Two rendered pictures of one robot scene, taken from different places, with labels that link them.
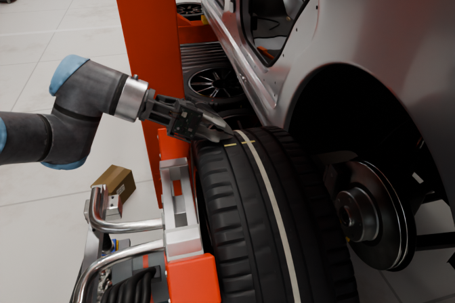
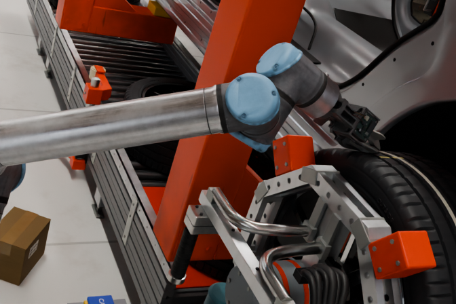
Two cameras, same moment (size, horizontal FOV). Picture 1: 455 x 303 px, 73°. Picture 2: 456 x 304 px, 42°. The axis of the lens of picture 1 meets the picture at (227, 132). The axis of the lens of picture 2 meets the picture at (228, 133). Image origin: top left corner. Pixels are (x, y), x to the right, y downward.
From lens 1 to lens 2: 92 cm
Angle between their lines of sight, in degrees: 20
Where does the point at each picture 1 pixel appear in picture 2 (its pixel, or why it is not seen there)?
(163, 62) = not seen: hidden behind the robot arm
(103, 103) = (309, 93)
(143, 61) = (248, 58)
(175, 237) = (371, 224)
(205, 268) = (423, 238)
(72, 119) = (285, 102)
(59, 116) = not seen: hidden behind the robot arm
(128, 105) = (328, 99)
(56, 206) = not seen: outside the picture
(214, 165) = (387, 169)
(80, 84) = (300, 71)
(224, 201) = (410, 197)
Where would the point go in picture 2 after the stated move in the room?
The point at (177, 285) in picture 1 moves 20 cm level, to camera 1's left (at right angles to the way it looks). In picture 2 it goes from (407, 247) to (308, 233)
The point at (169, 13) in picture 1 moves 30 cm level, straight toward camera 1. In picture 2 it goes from (294, 15) to (353, 62)
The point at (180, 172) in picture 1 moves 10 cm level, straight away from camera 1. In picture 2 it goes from (337, 177) to (315, 153)
